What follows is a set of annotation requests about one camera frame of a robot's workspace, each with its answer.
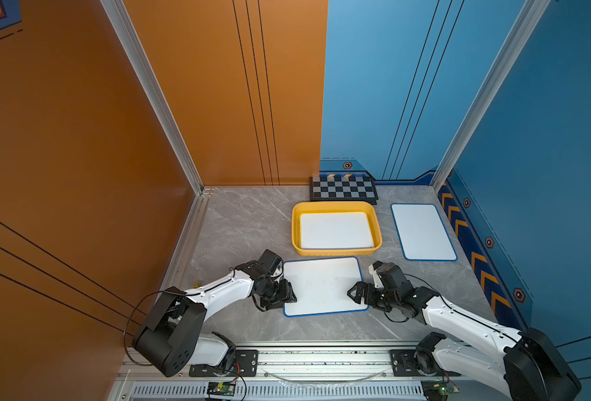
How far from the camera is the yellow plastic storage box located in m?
0.98

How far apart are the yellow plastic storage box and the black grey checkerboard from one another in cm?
2

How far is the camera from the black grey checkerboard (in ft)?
3.75

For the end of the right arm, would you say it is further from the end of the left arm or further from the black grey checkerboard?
→ the black grey checkerboard
